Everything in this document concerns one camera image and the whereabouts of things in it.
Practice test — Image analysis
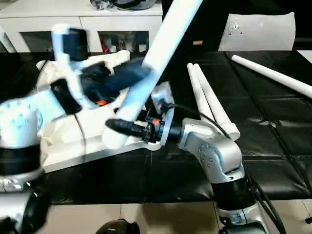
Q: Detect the black robot left foot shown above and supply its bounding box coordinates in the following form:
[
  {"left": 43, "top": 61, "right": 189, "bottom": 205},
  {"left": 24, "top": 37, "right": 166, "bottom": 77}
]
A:
[{"left": 95, "top": 219, "right": 133, "bottom": 234}]

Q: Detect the black rice cooker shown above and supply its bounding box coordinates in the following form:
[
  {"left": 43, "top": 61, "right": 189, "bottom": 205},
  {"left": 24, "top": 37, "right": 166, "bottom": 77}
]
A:
[{"left": 113, "top": 0, "right": 163, "bottom": 11}]

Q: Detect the black work mat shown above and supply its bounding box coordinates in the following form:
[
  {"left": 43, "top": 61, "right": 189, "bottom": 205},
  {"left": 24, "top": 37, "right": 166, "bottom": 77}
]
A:
[{"left": 0, "top": 49, "right": 312, "bottom": 205}]

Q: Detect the white cabinet with glass doors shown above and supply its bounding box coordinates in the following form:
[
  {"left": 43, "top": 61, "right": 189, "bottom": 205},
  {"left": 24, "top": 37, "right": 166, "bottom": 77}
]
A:
[{"left": 0, "top": 0, "right": 164, "bottom": 54}]

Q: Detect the white plastic bag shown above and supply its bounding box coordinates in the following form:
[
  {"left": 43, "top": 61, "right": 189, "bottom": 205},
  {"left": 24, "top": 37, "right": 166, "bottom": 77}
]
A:
[{"left": 218, "top": 12, "right": 296, "bottom": 52}]

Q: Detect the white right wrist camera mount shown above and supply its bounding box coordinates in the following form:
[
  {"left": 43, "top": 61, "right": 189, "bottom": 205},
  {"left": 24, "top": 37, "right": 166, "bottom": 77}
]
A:
[{"left": 150, "top": 82, "right": 177, "bottom": 125}]

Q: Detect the white plastic table leg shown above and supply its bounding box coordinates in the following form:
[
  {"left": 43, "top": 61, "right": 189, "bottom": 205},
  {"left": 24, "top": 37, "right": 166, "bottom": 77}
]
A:
[
  {"left": 193, "top": 62, "right": 241, "bottom": 142},
  {"left": 101, "top": 0, "right": 204, "bottom": 150},
  {"left": 187, "top": 62, "right": 230, "bottom": 142},
  {"left": 231, "top": 55, "right": 312, "bottom": 101}
]

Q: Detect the white plastic table top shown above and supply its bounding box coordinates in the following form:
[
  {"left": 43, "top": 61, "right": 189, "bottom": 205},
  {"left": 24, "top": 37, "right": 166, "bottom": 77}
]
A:
[{"left": 37, "top": 49, "right": 164, "bottom": 174}]

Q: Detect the dark tangled clutter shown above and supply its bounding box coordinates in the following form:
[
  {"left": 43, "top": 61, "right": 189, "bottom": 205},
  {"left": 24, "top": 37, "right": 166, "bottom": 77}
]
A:
[{"left": 90, "top": 0, "right": 116, "bottom": 11}]

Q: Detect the black cabinet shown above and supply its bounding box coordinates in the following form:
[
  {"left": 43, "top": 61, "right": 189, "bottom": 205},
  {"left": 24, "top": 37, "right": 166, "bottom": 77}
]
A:
[{"left": 161, "top": 0, "right": 312, "bottom": 53}]

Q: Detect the white side table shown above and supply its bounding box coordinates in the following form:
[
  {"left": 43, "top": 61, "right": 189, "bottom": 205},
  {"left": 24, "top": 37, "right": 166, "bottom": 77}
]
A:
[{"left": 297, "top": 50, "right": 312, "bottom": 64}]

